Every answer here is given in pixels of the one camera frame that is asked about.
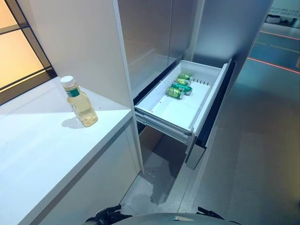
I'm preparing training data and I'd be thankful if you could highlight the tall white side panel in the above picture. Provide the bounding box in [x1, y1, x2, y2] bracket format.
[23, 0, 144, 175]

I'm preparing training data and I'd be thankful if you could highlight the white banner with text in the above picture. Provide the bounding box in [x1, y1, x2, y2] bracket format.
[267, 7, 300, 24]

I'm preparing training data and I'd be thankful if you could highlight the fridge drawer with white bin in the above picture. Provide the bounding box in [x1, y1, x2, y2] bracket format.
[134, 58, 236, 171]

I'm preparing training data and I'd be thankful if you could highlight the yellow drink bottle white cap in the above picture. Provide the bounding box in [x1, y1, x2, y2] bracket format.
[60, 75, 98, 128]

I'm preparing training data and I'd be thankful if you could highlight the stainless steel fridge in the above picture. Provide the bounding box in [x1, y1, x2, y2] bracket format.
[116, 0, 275, 179]

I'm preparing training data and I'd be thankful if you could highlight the black framed window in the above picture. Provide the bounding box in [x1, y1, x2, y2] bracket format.
[0, 0, 58, 106]

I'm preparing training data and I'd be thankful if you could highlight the grey robot torso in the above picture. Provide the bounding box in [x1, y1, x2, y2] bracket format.
[85, 205, 237, 225]

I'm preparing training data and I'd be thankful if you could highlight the green drink can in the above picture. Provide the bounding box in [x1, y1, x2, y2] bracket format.
[174, 78, 192, 86]
[172, 82, 193, 96]
[166, 87, 185, 100]
[177, 72, 194, 82]

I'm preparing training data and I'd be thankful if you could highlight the white counter cabinet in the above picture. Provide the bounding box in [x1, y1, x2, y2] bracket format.
[0, 76, 141, 225]

